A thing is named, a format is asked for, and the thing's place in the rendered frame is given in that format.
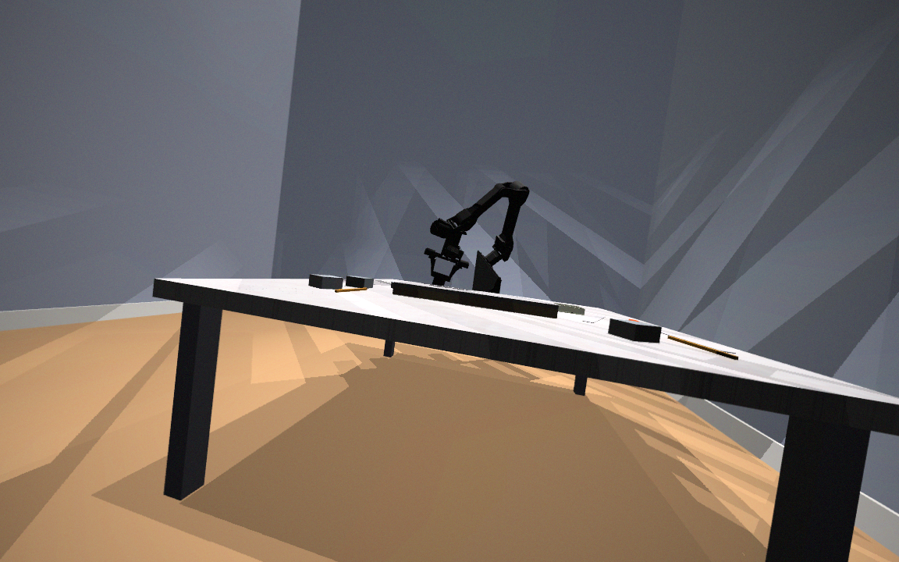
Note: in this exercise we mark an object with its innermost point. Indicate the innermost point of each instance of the white rectangular floor panel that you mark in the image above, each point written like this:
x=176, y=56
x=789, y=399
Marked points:
x=502, y=302

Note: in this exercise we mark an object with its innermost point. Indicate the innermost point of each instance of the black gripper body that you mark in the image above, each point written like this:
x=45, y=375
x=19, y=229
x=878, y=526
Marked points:
x=433, y=254

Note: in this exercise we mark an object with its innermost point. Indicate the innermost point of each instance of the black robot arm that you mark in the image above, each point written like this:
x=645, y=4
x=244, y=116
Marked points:
x=517, y=194

